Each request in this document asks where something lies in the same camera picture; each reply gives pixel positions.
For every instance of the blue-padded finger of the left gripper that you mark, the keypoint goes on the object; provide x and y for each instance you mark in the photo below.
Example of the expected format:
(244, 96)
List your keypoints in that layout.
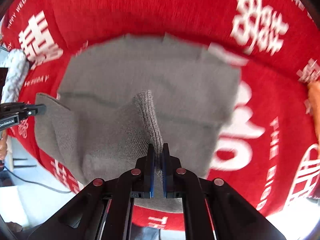
(23, 110)

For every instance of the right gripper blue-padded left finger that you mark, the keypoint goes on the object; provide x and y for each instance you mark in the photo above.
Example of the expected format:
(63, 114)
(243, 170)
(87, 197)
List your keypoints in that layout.
(102, 209)

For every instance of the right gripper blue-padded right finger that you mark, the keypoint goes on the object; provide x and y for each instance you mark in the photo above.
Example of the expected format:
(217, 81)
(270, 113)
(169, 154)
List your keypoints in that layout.
(212, 209)

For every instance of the grey knitted sweater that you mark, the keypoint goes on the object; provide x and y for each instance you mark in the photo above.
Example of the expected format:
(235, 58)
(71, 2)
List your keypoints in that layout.
(118, 98)

